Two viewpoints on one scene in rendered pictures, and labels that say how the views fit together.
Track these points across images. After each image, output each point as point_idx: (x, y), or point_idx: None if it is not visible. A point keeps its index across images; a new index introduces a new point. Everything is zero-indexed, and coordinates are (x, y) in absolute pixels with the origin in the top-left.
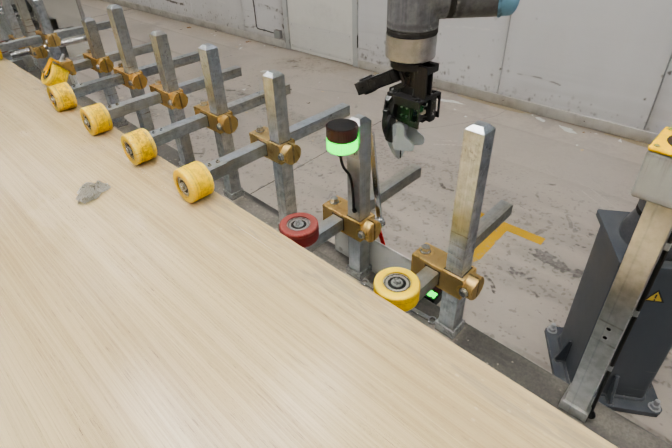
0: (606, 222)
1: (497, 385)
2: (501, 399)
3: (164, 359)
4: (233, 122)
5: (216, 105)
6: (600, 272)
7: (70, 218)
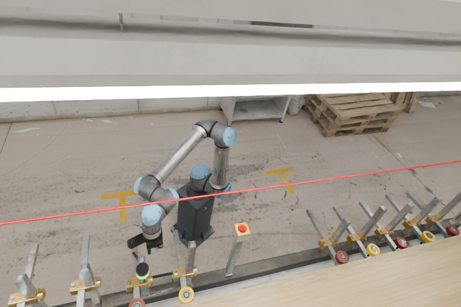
0: (182, 194)
1: (229, 297)
2: (232, 299)
3: None
4: (44, 291)
5: (33, 294)
6: (187, 210)
7: None
